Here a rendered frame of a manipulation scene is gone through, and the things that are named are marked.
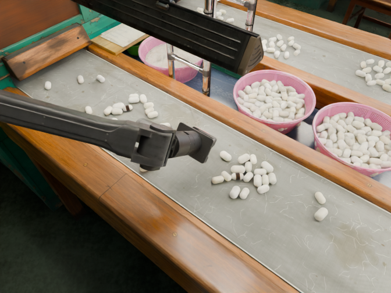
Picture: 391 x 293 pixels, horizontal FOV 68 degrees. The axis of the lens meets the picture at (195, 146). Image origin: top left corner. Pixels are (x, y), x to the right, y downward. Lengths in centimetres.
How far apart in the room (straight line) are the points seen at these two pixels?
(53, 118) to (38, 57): 61
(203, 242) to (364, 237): 37
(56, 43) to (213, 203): 78
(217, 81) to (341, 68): 47
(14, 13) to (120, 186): 67
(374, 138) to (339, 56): 44
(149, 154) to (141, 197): 21
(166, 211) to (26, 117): 35
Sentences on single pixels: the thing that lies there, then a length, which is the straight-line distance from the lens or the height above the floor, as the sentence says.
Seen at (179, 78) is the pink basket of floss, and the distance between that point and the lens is 113.
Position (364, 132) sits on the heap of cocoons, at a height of 74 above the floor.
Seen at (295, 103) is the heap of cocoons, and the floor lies 74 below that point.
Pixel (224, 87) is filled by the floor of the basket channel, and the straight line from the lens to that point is 114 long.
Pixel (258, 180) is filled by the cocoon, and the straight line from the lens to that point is 76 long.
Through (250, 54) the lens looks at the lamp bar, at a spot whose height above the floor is 108.
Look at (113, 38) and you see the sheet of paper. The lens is 127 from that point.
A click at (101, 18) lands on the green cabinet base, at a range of 131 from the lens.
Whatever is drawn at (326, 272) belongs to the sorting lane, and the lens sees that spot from 73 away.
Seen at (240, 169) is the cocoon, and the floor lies 76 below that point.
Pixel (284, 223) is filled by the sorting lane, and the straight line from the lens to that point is 74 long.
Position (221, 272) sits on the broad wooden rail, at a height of 76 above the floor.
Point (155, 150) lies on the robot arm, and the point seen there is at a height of 97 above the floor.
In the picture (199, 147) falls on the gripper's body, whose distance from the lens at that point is 68.
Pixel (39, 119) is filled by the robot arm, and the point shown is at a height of 104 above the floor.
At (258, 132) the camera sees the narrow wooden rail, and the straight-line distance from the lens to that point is 86.
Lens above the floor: 139
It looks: 50 degrees down
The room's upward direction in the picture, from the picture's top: straight up
